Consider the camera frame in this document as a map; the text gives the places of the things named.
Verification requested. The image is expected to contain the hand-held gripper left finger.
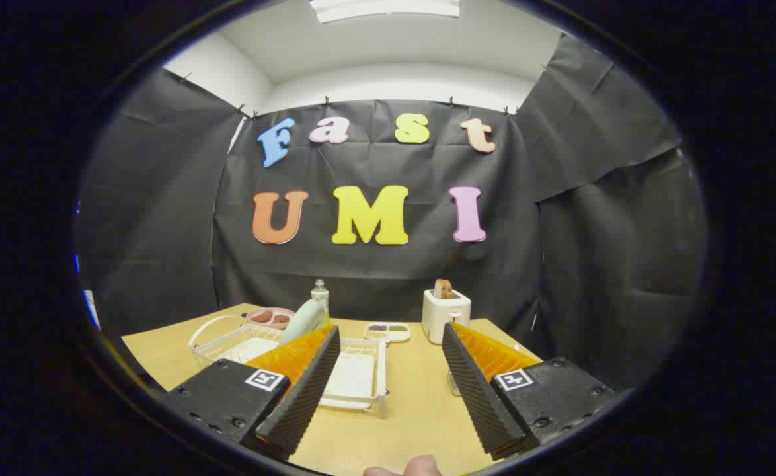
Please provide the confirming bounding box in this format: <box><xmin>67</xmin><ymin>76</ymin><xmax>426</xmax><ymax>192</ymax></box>
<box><xmin>162</xmin><ymin>324</ymin><xmax>341</xmax><ymax>461</ymax></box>

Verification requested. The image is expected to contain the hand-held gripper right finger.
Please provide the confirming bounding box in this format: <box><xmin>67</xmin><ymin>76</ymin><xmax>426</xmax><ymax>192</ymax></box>
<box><xmin>441</xmin><ymin>322</ymin><xmax>618</xmax><ymax>462</ymax></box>

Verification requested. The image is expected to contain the white wire dish rack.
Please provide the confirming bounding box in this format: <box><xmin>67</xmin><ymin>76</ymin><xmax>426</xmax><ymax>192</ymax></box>
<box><xmin>188</xmin><ymin>315</ymin><xmax>389</xmax><ymax>418</ymax></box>

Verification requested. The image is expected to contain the light green plate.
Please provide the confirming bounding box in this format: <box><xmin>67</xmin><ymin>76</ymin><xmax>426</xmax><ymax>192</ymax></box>
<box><xmin>279</xmin><ymin>299</ymin><xmax>327</xmax><ymax>346</ymax></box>

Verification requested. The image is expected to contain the pink plate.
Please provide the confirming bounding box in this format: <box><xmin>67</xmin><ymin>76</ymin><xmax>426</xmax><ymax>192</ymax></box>
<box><xmin>246</xmin><ymin>307</ymin><xmax>296</xmax><ymax>330</ymax></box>

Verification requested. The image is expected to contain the white divided dish of beans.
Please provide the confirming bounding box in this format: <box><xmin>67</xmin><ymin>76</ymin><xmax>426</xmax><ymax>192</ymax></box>
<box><xmin>364</xmin><ymin>322</ymin><xmax>412</xmax><ymax>343</ymax></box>

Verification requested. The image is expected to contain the white drip tray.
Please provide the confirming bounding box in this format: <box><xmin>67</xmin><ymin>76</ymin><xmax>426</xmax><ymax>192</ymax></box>
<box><xmin>219</xmin><ymin>337</ymin><xmax>377</xmax><ymax>409</ymax></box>

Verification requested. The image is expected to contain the white toaster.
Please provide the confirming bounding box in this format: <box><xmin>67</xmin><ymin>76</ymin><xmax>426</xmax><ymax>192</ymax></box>
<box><xmin>422</xmin><ymin>289</ymin><xmax>472</xmax><ymax>345</ymax></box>

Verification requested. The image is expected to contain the plastic bottle of green drink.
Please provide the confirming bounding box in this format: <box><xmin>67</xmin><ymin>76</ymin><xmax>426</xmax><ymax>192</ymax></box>
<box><xmin>311</xmin><ymin>279</ymin><xmax>330</xmax><ymax>325</ymax></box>

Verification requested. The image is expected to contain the black backdrop cloth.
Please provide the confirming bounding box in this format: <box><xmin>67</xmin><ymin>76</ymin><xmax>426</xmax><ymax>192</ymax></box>
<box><xmin>74</xmin><ymin>33</ymin><xmax>709</xmax><ymax>391</ymax></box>

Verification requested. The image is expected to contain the ceiling light panel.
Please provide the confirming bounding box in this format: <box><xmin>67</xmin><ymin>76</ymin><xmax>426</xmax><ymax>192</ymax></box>
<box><xmin>309</xmin><ymin>0</ymin><xmax>461</xmax><ymax>24</ymax></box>

